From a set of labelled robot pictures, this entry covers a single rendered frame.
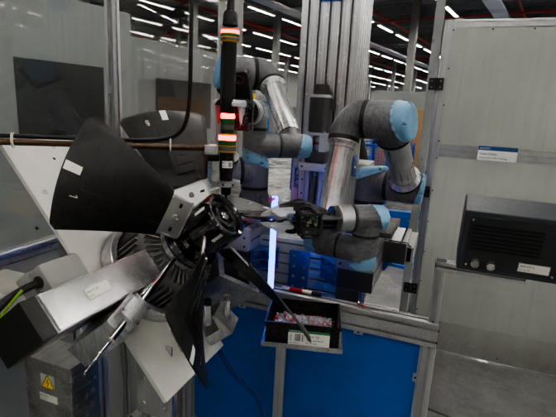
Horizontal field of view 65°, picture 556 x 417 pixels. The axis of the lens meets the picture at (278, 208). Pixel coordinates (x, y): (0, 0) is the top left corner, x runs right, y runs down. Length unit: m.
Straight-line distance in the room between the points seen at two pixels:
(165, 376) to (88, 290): 0.30
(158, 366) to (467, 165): 2.15
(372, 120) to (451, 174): 1.51
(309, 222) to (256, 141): 0.31
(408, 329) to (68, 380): 0.95
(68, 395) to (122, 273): 0.40
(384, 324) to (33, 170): 1.07
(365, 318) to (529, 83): 1.76
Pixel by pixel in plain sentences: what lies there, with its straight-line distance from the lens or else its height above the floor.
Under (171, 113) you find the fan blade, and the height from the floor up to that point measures 1.44.
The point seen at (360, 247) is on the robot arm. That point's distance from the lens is 1.26.
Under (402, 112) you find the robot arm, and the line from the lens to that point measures 1.30.
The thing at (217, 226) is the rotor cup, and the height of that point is 1.21.
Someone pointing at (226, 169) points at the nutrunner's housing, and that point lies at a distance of 1.08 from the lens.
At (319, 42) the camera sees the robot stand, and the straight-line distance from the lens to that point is 1.93.
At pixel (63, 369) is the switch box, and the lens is 1.22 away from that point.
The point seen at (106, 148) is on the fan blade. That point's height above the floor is 1.38.
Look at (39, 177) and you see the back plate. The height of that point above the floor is 1.28.
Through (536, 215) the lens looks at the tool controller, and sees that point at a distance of 1.31.
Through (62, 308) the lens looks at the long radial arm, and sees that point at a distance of 0.85.
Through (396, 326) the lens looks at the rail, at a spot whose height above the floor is 0.83.
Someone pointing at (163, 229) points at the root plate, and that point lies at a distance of 0.98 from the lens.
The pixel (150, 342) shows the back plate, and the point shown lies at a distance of 1.08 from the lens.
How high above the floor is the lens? 1.47
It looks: 13 degrees down
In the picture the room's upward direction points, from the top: 3 degrees clockwise
